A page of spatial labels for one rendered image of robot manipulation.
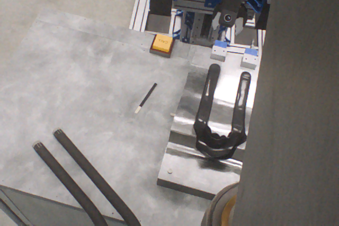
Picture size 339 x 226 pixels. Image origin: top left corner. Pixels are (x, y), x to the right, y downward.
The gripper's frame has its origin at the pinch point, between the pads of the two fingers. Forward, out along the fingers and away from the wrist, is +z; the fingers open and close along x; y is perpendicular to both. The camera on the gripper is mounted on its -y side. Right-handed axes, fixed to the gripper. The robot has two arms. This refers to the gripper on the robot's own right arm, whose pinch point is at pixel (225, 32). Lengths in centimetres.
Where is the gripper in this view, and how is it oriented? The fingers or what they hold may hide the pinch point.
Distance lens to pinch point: 128.4
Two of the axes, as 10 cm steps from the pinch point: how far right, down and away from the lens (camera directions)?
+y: 2.6, -8.1, 5.2
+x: -9.6, -2.6, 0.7
